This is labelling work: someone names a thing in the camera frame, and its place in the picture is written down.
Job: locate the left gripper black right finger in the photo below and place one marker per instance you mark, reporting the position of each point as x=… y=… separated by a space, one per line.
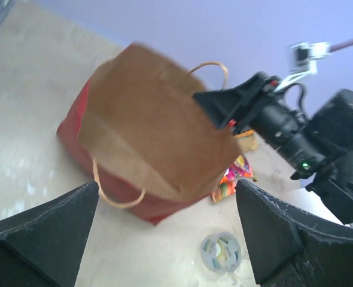
x=288 y=246

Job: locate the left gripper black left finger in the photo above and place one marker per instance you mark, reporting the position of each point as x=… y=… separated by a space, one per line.
x=44 y=245

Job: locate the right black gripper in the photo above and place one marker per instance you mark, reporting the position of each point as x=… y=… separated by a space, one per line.
x=309 y=145

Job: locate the yellow kettle chips bag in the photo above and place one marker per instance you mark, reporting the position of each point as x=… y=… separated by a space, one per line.
x=247 y=140

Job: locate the colourful striped candy packet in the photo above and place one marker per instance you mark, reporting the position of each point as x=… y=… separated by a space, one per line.
x=239 y=169

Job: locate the red brown paper bag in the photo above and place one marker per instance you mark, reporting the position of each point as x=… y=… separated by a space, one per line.
x=137 y=130

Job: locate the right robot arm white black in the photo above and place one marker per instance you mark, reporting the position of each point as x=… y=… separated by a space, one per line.
x=334 y=184

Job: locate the clear tape roll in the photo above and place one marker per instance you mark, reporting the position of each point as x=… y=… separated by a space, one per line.
x=221 y=252

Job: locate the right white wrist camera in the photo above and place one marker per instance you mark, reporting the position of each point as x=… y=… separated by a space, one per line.
x=304 y=58

